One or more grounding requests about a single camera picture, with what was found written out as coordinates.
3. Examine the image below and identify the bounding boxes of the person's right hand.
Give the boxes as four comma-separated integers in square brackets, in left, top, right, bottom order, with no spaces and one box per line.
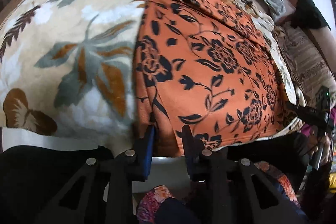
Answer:
[310,132,332,164]

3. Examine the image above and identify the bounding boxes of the orange black floral shirt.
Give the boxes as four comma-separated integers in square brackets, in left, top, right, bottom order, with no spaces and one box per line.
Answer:
[133,0,292,157]

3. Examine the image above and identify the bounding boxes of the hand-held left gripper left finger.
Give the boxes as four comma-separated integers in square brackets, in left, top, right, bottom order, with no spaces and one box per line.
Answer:
[34,124,156,224]

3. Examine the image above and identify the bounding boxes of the cream leaf print blanket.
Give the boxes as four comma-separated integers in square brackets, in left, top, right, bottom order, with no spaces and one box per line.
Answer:
[0,0,307,151]

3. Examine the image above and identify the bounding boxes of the person's black pants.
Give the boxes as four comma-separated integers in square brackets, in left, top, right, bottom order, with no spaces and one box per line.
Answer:
[0,132,310,224]

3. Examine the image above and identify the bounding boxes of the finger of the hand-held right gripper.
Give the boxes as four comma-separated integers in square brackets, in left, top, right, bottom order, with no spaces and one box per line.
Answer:
[286,102,305,116]

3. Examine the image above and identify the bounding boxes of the striped floral sofa cushion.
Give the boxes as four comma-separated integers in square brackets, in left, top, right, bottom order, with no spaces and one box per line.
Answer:
[276,22,336,109]

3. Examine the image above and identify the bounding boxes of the black cloth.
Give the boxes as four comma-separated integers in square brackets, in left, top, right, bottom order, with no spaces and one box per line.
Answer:
[289,0,331,30]

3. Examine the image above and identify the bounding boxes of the person's colourful patterned garment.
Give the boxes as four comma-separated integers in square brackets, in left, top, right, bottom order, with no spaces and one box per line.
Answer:
[136,161,301,224]

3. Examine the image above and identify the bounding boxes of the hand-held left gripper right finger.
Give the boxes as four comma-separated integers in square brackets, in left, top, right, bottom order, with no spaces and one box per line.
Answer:
[181,124,307,224]

